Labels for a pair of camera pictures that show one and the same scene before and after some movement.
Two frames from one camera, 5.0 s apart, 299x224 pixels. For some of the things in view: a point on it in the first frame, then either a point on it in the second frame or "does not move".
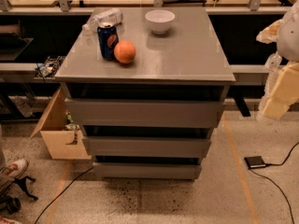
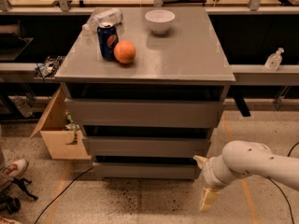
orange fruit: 124,51 does not move
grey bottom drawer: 146,171 does not move
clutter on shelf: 48,69 does not move
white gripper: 290,37 to 207,173
